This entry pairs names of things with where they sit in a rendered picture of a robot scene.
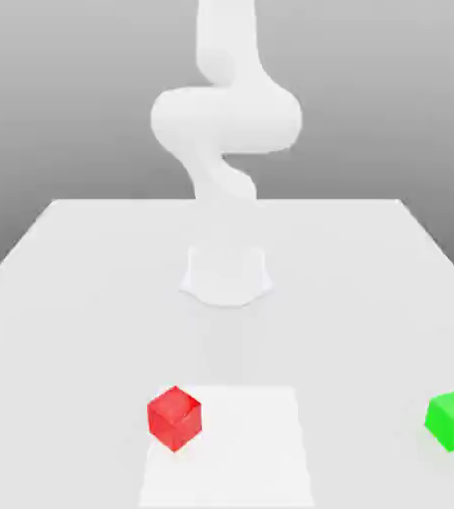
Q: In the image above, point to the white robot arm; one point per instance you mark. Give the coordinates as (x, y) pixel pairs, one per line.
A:
(226, 119)

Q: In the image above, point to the small red cube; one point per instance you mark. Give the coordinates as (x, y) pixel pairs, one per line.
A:
(174, 418)

